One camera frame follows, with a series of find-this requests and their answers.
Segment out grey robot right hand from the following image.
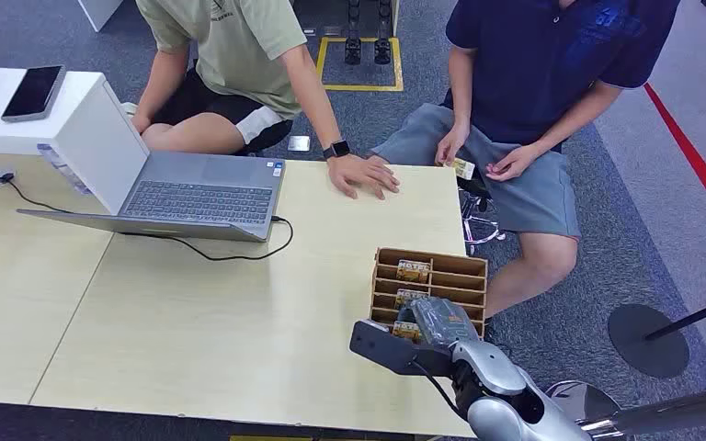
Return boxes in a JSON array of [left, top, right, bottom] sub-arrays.
[[397, 296, 483, 349]]

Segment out navy-shirt person's left hand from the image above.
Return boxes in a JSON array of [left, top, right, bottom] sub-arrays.
[[484, 142, 541, 183]]

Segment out pale-shirt person's left hand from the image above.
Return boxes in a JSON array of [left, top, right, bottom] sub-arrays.
[[327, 153, 402, 201]]

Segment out navy-shirt person's right hand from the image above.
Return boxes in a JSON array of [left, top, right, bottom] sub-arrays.
[[434, 123, 472, 168]]

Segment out wooden slotted card holder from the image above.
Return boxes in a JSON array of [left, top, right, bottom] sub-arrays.
[[369, 246, 489, 342]]

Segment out person in navy shirt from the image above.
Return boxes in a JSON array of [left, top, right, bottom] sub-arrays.
[[369, 0, 683, 320]]

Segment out person in pale green shirt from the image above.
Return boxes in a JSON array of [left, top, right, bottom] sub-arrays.
[[129, 0, 402, 201]]

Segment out black smartwatch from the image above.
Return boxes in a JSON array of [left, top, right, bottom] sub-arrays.
[[322, 139, 352, 162]]

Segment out chair wheel base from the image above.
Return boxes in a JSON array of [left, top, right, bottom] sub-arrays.
[[458, 187, 507, 257]]

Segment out white box stand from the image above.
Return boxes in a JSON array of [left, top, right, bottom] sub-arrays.
[[0, 67, 151, 216]]

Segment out printed label sticker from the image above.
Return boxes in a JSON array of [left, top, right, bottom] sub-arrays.
[[37, 143, 94, 198]]

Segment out grey open laptop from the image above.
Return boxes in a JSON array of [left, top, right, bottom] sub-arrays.
[[16, 150, 287, 244]]

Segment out black smartphone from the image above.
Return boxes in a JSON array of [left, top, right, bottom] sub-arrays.
[[0, 64, 67, 124]]

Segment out white cabinet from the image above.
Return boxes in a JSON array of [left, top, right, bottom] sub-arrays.
[[76, 0, 125, 33]]

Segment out black robot legs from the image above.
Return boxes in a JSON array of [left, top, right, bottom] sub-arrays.
[[343, 0, 394, 67]]

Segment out chrome stanchion base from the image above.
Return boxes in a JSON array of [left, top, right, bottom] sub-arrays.
[[543, 379, 623, 428]]

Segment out black round stanchion base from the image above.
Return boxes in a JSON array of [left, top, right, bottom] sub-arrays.
[[607, 303, 691, 380]]

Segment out black stanchion pole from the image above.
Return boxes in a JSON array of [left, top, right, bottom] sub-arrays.
[[643, 290, 706, 343]]

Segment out dark stanchion pole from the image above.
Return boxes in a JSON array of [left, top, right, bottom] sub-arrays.
[[576, 383, 706, 441]]

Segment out dark wrist camera box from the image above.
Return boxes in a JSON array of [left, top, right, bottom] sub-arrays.
[[348, 320, 454, 378]]

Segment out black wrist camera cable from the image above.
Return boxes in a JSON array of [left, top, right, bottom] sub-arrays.
[[409, 361, 466, 423]]

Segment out thin black cable with plug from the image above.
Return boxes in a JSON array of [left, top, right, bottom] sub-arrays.
[[0, 172, 75, 215]]

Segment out black laptop power cable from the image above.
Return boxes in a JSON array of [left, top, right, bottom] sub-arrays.
[[118, 215, 296, 264]]

